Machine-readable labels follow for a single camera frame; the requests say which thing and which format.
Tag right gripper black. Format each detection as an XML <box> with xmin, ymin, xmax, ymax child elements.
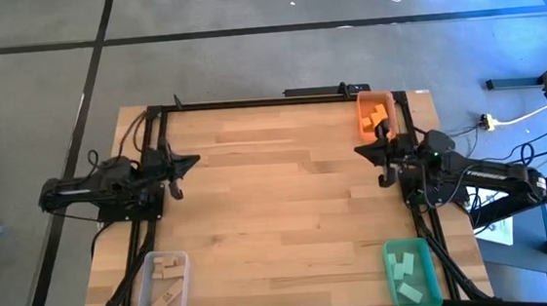
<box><xmin>352</xmin><ymin>131</ymin><xmax>420</xmax><ymax>168</ymax></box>

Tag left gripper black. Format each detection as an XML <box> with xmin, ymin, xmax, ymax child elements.
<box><xmin>141</xmin><ymin>146</ymin><xmax>203</xmax><ymax>183</ymax></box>

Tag orange thick block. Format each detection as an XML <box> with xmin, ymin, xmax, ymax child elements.
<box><xmin>371</xmin><ymin>102</ymin><xmax>390</xmax><ymax>124</ymax></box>

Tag wooden thick block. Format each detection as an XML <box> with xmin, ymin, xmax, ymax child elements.
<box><xmin>160</xmin><ymin>263</ymin><xmax>187</xmax><ymax>281</ymax></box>

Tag teal thick block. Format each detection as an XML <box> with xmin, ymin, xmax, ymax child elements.
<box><xmin>391</xmin><ymin>250</ymin><xmax>417</xmax><ymax>283</ymax></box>

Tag wooden plank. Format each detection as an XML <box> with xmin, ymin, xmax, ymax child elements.
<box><xmin>144</xmin><ymin>278</ymin><xmax>188</xmax><ymax>306</ymax></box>

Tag orange plastic bin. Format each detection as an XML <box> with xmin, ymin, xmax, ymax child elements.
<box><xmin>355</xmin><ymin>88</ymin><xmax>401</xmax><ymax>144</ymax></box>

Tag black flat equipment box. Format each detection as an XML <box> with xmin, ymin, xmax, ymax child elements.
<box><xmin>282</xmin><ymin>81</ymin><xmax>372</xmax><ymax>100</ymax></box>

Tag teal plastic bin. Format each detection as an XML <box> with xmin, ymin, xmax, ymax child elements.
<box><xmin>381</xmin><ymin>235</ymin><xmax>445</xmax><ymax>306</ymax></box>

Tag clear plastic bin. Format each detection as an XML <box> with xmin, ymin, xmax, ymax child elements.
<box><xmin>131</xmin><ymin>248</ymin><xmax>195</xmax><ymax>306</ymax></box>

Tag white paper sheet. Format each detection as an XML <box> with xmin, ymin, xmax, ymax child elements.
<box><xmin>472</xmin><ymin>214</ymin><xmax>517</xmax><ymax>249</ymax></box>

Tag black floor bar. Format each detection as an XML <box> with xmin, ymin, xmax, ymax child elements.
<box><xmin>485</xmin><ymin>74</ymin><xmax>544</xmax><ymax>93</ymax></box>

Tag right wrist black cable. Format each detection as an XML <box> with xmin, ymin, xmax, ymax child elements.
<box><xmin>376</xmin><ymin>160</ymin><xmax>398</xmax><ymax>189</ymax></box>

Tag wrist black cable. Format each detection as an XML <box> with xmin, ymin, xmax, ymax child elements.
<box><xmin>167</xmin><ymin>176</ymin><xmax>185</xmax><ymax>202</ymax></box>
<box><xmin>376</xmin><ymin>160</ymin><xmax>398</xmax><ymax>189</ymax></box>

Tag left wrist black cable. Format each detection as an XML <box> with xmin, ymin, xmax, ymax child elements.
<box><xmin>167</xmin><ymin>176</ymin><xmax>185</xmax><ymax>202</ymax></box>

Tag black table frame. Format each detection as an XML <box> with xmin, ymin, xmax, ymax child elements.
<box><xmin>67</xmin><ymin>70</ymin><xmax>495</xmax><ymax>306</ymax></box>

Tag white power cord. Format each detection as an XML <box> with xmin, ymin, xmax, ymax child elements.
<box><xmin>492</xmin><ymin>104</ymin><xmax>547</xmax><ymax>128</ymax></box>

